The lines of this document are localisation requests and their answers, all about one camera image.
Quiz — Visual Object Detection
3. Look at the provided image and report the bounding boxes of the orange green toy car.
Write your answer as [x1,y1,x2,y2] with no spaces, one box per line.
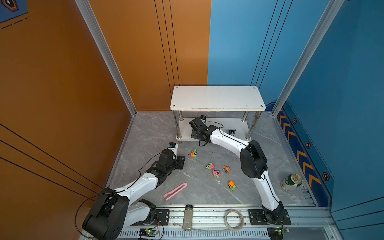
[191,149,197,158]

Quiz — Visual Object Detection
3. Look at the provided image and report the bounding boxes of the orange green toy truck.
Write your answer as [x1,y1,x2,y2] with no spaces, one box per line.
[228,181,237,192]

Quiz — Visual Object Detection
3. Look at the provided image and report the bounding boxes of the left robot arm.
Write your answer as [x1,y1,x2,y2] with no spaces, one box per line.
[82,143,186,240]

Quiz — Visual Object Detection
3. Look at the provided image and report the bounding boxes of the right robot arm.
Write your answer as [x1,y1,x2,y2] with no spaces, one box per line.
[189,118,285,225]

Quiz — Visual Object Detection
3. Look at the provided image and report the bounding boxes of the white two-tier shelf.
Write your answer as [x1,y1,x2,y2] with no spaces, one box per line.
[170,86,266,142]

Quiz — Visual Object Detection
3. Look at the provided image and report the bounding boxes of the pink plastic tongs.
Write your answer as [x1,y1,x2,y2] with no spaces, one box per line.
[163,183,188,201]

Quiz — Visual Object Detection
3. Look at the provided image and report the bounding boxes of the clear plastic bottle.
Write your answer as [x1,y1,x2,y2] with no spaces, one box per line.
[182,205,194,232]

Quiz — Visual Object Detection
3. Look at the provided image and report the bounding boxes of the left circuit board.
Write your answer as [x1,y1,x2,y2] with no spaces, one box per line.
[138,229,159,239]

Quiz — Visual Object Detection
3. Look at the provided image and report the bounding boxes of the circuit board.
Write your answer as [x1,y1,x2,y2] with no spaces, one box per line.
[267,228,290,240]
[138,229,159,239]

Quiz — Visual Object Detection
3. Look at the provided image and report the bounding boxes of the tape roll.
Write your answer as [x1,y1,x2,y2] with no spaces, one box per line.
[281,174,303,191]

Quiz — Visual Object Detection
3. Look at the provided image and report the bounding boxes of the right circuit board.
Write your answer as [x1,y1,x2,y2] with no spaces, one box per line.
[267,228,290,240]

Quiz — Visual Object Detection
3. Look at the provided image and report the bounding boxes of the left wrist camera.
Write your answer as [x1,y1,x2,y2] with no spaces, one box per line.
[168,142,178,153]

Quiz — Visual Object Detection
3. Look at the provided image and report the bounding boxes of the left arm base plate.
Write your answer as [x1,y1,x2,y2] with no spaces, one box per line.
[133,209,170,226]

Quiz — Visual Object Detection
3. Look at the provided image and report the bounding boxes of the coiled white cable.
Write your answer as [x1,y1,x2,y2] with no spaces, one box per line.
[224,208,246,232]

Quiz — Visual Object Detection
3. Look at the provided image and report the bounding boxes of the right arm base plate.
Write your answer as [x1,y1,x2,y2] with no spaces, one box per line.
[248,209,292,226]

